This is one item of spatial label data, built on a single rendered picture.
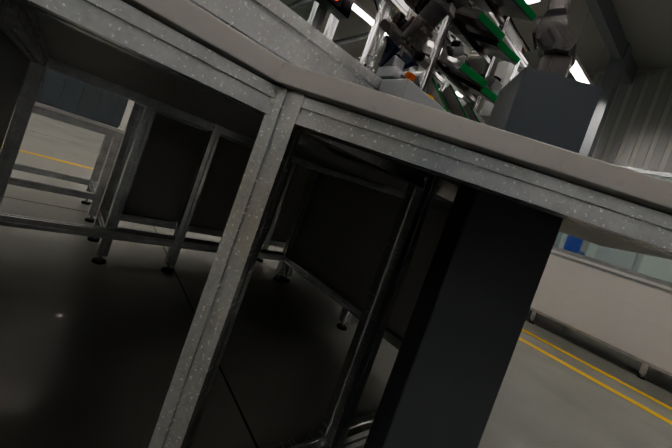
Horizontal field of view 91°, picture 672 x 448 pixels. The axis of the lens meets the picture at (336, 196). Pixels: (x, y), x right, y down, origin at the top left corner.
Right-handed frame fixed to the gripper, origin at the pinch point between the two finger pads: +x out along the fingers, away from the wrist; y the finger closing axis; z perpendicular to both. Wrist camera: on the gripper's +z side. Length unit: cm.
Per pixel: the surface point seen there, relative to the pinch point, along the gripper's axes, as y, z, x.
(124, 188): 31, 52, 125
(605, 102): -746, 298, -178
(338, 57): 30.4, -25.0, 3.3
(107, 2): 63, -38, 10
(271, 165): 41, -45, 16
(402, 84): 18.9, -29.8, -0.5
